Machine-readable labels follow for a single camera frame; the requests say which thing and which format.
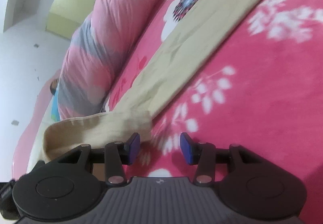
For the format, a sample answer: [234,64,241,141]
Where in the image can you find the beige trousers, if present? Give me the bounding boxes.
[38,0,260,162]

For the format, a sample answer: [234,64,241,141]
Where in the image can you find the blue patterned blanket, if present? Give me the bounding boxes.
[51,90,60,122]

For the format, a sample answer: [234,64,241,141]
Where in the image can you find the pink white headboard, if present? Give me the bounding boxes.
[12,69,61,179]

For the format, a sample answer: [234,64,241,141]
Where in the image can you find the pink floral bed sheet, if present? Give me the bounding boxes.
[11,0,323,224]

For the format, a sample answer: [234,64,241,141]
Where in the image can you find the person's head, dark hair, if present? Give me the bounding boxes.
[50,79,59,96]

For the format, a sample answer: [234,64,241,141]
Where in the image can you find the yellow-green wardrobe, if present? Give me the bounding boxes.
[46,0,96,40]

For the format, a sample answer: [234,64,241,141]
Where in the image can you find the pink grey rolled quilt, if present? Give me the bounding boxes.
[56,0,161,120]

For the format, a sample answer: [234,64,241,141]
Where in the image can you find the wall socket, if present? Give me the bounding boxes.
[12,120,19,126]

